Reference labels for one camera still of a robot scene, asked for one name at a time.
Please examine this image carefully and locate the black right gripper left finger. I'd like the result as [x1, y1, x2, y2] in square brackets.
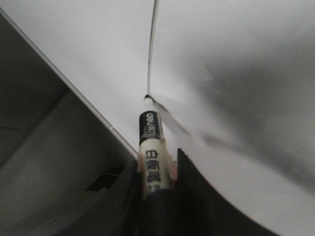
[28, 160, 141, 236]

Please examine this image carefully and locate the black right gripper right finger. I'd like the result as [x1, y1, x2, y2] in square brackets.
[176, 148, 276, 236]

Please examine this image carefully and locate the black white whiteboard marker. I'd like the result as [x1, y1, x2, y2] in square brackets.
[138, 94, 187, 236]

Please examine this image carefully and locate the grey aluminium whiteboard tray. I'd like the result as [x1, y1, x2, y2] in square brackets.
[0, 15, 134, 236]

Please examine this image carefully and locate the white whiteboard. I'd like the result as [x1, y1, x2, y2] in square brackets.
[0, 0, 315, 236]

